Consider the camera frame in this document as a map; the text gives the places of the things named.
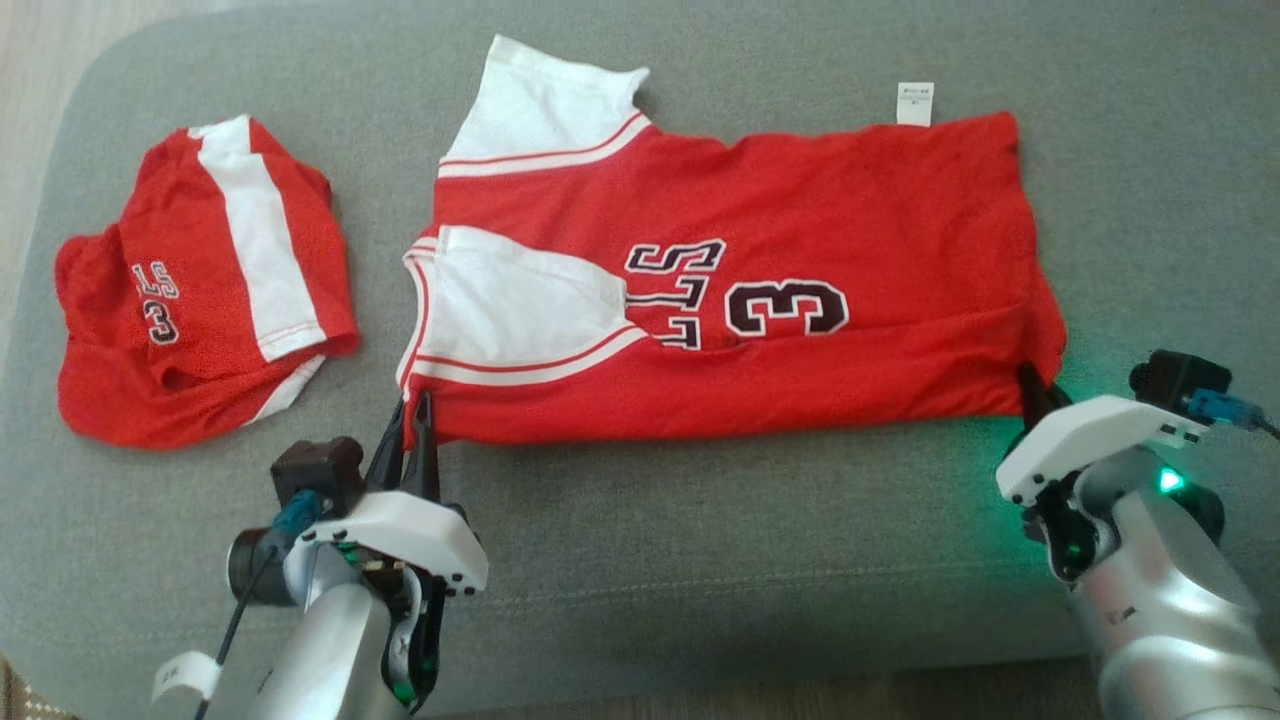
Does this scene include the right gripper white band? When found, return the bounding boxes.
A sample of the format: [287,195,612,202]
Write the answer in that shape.
[995,362,1211,506]

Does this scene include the right blue cable connector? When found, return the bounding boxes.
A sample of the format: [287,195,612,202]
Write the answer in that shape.
[1183,390,1263,431]

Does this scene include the large grey sofa seat cushion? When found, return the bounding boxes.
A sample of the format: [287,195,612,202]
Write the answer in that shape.
[0,0,1280,720]

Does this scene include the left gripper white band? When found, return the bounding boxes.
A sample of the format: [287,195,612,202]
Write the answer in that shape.
[300,392,489,598]

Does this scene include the left blue cable connector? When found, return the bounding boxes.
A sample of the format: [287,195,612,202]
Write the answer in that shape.
[272,490,323,538]

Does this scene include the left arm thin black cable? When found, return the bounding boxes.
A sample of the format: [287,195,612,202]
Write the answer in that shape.
[193,545,283,720]

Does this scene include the red shorts with white stripes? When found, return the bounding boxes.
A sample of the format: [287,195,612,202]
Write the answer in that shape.
[55,114,361,450]

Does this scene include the white cable label tag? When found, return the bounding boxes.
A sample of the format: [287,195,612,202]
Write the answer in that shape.
[152,651,222,705]

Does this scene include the beige woven basket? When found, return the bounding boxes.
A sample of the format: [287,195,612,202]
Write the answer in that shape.
[0,655,71,720]

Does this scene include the red basketball jersey white sleeves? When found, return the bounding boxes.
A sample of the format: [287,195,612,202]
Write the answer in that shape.
[397,35,1068,448]

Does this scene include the blue cable connector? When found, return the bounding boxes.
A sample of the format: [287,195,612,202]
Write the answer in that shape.
[1183,390,1263,431]
[272,490,323,538]

